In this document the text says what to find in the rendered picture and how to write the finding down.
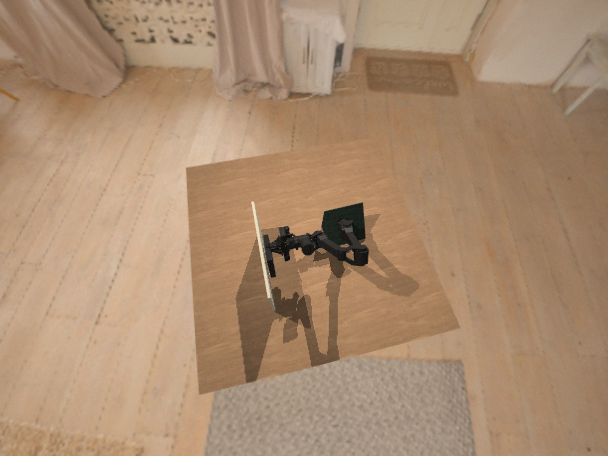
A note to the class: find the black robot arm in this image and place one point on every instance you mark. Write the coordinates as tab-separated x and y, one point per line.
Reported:
309	244

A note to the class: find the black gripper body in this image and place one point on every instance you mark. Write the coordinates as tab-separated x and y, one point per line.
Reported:
291	243

